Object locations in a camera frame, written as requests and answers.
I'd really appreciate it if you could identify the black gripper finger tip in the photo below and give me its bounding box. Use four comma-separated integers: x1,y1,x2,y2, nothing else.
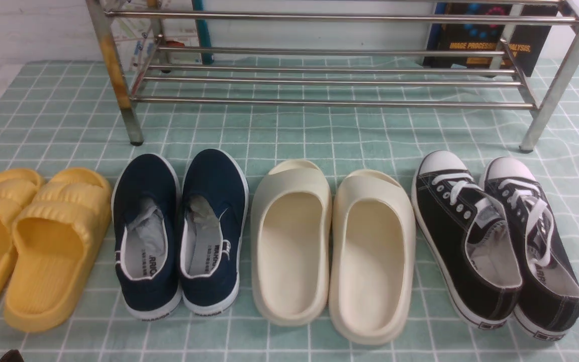
0,349,25,362

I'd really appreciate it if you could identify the navy canvas shoe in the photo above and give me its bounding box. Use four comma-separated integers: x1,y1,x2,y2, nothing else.
111,153,183,321
175,149,250,316

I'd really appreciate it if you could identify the metal shoe rack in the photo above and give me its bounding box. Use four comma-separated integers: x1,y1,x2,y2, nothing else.
86,1,579,153

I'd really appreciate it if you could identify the right yellow slide slipper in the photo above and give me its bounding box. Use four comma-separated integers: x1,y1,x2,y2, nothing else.
3,167,111,333

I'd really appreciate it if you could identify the left cream slide slipper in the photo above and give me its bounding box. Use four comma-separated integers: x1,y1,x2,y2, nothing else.
250,159,332,327

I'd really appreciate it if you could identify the cream slide slipper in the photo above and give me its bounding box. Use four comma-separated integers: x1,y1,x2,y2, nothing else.
250,159,332,327
328,169,417,345

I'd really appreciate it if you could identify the white printed paper bag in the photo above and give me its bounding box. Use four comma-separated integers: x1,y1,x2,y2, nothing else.
111,1,202,71

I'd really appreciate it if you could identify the teal vertical pole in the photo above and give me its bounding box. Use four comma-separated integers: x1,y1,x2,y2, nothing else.
191,0,214,65

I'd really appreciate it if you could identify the right cream slide slipper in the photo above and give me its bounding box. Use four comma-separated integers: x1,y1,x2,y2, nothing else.
328,169,417,345

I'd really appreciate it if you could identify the green checked table cloth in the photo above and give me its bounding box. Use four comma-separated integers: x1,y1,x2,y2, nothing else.
0,60,579,361

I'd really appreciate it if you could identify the left black canvas sneaker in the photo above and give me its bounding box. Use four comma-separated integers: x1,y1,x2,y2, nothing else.
411,150,523,330

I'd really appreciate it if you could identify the black canvas sneaker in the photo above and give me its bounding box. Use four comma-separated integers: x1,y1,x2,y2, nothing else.
480,157,579,341
411,150,523,330

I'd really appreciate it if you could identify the right black canvas sneaker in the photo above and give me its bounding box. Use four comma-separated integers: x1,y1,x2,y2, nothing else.
480,157,579,341

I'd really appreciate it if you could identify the black image processing book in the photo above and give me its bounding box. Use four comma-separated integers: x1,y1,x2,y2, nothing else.
422,2,551,76

